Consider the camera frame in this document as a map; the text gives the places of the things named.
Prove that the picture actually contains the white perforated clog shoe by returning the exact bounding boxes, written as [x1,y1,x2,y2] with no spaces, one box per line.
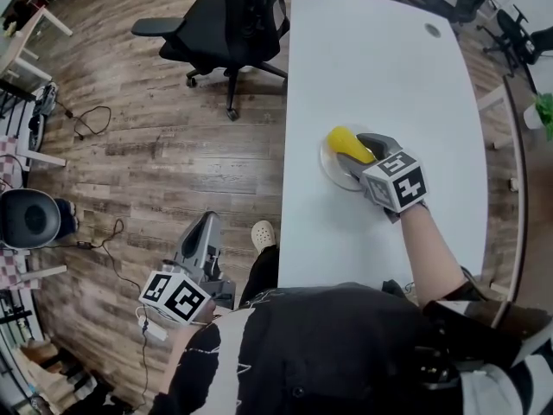
[251,220,277,255]

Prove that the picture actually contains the black body-worn rig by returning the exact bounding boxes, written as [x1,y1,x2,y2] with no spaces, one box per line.
[414,300,519,388]

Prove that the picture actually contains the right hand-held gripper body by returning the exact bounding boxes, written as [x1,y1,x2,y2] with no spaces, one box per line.
[353,147,429,225]

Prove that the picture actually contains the person's black trousers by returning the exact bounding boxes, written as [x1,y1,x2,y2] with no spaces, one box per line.
[238,244,281,309]

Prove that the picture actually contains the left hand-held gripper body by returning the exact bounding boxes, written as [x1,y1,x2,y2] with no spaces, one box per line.
[137,248,238,327]

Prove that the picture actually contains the clear glass plate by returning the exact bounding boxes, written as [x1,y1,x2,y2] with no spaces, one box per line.
[318,123,381,193]

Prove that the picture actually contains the wood top white desk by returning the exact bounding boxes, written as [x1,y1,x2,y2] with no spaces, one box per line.
[0,5,73,81]

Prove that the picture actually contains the person's black white shirt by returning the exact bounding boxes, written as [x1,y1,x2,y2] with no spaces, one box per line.
[149,282,553,415]

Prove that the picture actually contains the black metal frame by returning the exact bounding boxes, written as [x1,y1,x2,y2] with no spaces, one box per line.
[0,80,38,116]

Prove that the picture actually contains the person's left forearm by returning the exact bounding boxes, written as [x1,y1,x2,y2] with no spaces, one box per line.
[159,322,204,395]

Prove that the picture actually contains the grey white device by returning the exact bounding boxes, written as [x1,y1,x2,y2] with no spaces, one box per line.
[28,82,60,150]

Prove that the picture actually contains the person's right forearm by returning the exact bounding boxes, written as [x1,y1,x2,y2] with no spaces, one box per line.
[399,205,470,309]

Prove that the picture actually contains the black power cable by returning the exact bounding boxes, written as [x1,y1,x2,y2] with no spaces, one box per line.
[77,218,150,323]

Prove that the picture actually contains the thin black cable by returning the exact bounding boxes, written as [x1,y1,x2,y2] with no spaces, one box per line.
[140,339,151,405]

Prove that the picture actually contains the pink white checkered cloth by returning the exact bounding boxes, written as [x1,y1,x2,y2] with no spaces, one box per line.
[0,248,34,291]

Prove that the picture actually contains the white table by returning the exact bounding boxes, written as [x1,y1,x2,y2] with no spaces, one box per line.
[276,0,489,291]

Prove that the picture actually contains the black wire rack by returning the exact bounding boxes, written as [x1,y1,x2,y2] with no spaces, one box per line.
[0,287,44,345]

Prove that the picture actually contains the coiled black cable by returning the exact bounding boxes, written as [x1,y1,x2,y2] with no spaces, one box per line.
[55,99,112,141]

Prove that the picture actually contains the black open rice cooker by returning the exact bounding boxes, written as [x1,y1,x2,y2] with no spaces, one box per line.
[0,188,61,250]

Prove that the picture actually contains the white power strip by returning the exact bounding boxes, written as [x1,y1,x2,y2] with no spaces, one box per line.
[137,316,168,342]

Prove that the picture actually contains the brown cardboard box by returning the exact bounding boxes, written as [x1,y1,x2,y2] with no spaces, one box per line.
[19,339,87,405]

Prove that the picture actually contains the dark wooden desk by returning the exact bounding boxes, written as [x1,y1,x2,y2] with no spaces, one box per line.
[477,75,553,336]

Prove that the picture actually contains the green plant in white pot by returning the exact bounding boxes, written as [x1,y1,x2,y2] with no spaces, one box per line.
[523,92,553,142]

